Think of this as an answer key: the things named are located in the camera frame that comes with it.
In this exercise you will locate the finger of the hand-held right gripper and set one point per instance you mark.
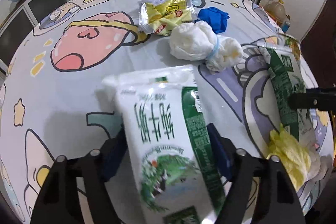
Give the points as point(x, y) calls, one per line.
point(312, 102)

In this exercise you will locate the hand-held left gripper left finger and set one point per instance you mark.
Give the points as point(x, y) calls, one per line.
point(115, 158)

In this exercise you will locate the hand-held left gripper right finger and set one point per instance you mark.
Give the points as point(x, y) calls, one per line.
point(218, 153)

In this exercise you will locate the white green milk carton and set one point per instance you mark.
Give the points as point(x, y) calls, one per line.
point(283, 74)
point(157, 121)

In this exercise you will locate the white tissue wad blue band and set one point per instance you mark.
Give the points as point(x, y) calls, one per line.
point(197, 41)

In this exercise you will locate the blue rubber glove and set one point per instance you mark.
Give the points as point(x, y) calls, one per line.
point(214, 18)

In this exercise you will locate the yellow rubber glove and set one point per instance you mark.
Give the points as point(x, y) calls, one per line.
point(288, 158)

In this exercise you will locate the dark brown door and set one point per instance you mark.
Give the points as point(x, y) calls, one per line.
point(323, 37)

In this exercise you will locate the cartoon printed tablecloth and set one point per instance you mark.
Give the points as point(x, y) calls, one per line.
point(78, 98)

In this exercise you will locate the small bottle blue liquid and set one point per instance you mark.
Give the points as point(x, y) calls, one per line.
point(286, 25)

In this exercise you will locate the large cooking oil bottle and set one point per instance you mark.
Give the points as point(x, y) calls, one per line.
point(275, 10)

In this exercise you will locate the yellow snack packet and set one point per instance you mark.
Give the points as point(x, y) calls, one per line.
point(178, 23)
point(165, 7)

